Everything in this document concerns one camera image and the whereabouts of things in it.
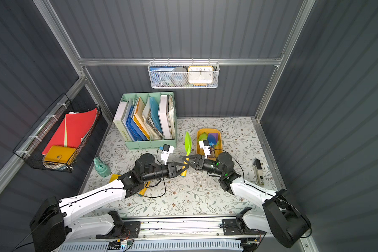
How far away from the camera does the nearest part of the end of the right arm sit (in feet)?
2.03

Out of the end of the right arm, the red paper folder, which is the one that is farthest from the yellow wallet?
the end of the right arm

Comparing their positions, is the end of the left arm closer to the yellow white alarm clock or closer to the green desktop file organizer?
the green desktop file organizer

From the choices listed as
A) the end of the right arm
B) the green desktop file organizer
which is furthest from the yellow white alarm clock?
the end of the right arm

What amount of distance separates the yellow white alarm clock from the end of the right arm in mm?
450

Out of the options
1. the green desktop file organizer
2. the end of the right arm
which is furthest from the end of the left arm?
the green desktop file organizer

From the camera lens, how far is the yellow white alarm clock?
90cm

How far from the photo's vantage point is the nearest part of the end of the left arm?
0.57m

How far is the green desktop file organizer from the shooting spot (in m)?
0.91

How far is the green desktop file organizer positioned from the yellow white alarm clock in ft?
0.61

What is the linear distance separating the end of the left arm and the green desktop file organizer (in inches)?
14.2

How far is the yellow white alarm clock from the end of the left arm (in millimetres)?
511

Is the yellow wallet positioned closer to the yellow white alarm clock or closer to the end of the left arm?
the end of the left arm
